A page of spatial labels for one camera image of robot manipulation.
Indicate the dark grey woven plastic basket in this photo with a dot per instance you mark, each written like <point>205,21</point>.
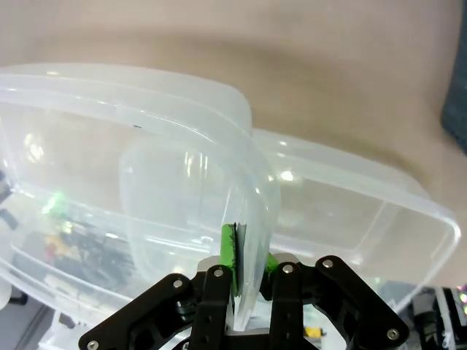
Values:
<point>458,102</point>

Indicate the clear plastic storage bin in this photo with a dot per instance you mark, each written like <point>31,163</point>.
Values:
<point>91,153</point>
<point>365,204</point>

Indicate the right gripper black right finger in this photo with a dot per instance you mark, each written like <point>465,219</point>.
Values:
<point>288,310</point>

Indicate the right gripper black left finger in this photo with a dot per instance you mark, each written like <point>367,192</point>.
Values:
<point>215,310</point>

